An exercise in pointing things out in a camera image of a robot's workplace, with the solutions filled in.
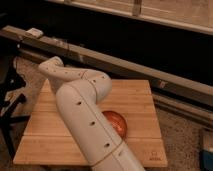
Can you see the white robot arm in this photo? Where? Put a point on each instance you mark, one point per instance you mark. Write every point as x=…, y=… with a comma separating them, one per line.
x=77, y=92

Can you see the orange ceramic bowl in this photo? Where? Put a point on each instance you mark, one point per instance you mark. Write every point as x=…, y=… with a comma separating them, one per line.
x=117, y=122

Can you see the wooden table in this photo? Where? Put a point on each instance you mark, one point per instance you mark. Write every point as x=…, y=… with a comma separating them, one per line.
x=46, y=141

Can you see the long grey floor beam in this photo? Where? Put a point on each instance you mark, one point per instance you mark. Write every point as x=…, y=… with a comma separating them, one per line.
x=174, y=84

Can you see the small white box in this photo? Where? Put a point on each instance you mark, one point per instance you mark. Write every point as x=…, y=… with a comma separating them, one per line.
x=34, y=32

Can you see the black tripod stand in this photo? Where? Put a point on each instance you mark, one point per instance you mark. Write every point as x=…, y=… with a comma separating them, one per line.
x=9, y=80

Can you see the blue bin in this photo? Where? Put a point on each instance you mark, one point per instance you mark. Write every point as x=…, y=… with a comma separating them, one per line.
x=206, y=153

